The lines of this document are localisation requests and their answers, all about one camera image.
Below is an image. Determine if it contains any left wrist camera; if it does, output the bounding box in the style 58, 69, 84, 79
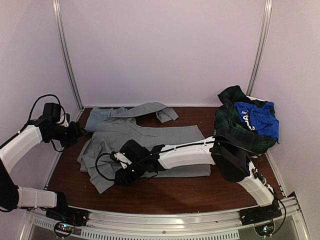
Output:
57, 113, 70, 127

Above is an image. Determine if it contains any right aluminium post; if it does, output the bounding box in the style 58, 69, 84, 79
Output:
246, 0, 273, 96

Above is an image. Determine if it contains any aluminium post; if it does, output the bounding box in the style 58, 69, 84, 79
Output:
246, 0, 273, 96
52, 0, 84, 111

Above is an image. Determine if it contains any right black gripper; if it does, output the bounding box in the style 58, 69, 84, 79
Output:
114, 160, 146, 187

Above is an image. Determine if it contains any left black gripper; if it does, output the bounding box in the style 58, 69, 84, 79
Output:
47, 121, 88, 149

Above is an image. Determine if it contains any light blue denim skirt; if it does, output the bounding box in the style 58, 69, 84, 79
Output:
85, 106, 127, 133

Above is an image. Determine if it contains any aluminium front rail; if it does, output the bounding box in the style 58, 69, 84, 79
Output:
17, 196, 311, 240

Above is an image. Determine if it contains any left aluminium post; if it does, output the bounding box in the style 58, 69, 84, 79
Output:
52, 0, 84, 111

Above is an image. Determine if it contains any blue cloth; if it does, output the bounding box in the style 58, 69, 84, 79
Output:
234, 101, 279, 143

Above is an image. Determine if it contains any dark green plaid garment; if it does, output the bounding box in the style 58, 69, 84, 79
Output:
214, 85, 277, 155

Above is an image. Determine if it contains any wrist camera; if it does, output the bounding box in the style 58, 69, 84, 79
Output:
57, 113, 70, 127
110, 152, 132, 169

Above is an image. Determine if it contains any left black cable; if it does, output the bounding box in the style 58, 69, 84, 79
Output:
22, 94, 66, 153

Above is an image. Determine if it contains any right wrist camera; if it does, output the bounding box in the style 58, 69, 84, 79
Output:
110, 152, 132, 169

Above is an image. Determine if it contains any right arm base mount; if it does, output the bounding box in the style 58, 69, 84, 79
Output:
239, 205, 282, 238

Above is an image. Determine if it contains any right black cable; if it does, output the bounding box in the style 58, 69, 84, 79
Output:
95, 152, 161, 183

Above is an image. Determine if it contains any grey shirt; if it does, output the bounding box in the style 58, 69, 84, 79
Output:
76, 101, 211, 195

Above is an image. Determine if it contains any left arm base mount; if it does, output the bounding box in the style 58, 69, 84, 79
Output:
43, 191, 89, 240

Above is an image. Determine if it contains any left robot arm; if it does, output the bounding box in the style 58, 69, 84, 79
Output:
0, 102, 86, 222

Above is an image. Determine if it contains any black cable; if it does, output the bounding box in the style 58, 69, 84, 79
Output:
22, 94, 66, 153
95, 152, 161, 183

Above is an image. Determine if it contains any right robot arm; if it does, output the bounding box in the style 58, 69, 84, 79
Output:
111, 133, 279, 221

